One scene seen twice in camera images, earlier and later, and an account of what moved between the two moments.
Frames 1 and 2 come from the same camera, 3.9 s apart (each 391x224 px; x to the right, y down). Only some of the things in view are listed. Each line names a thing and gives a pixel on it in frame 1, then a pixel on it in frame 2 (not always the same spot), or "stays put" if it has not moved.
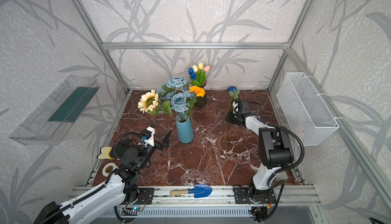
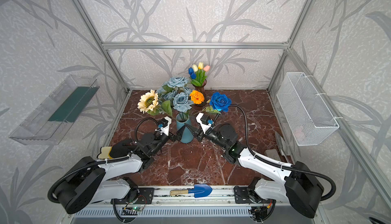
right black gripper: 229,117 -> 196,133
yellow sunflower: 147,101 stays put
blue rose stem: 233,92 -> 220,102
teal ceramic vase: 185,130 stays put
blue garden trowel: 198,190 stays put
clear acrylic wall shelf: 49,124 stays put
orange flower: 199,91 -> 196,97
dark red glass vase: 202,101 stays put
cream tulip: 195,68 stays put
